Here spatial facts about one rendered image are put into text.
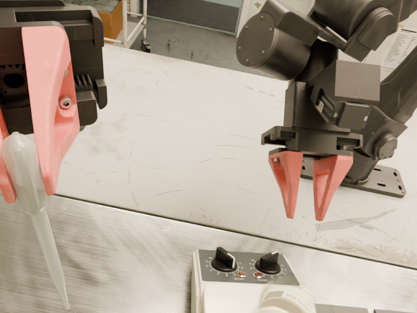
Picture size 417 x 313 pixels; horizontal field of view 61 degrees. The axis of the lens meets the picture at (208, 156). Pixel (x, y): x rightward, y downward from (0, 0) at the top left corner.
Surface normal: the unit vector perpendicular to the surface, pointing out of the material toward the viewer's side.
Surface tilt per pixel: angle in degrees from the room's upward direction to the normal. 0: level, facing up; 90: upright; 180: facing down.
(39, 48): 22
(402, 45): 90
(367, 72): 41
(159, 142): 0
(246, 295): 0
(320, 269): 0
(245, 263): 30
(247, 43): 67
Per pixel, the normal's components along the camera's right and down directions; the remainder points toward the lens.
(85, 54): 0.41, 0.68
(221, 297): 0.14, -0.72
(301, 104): 0.12, -0.09
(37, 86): 0.29, -0.41
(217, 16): -0.14, 0.67
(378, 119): -0.78, -0.15
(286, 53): 0.51, 0.43
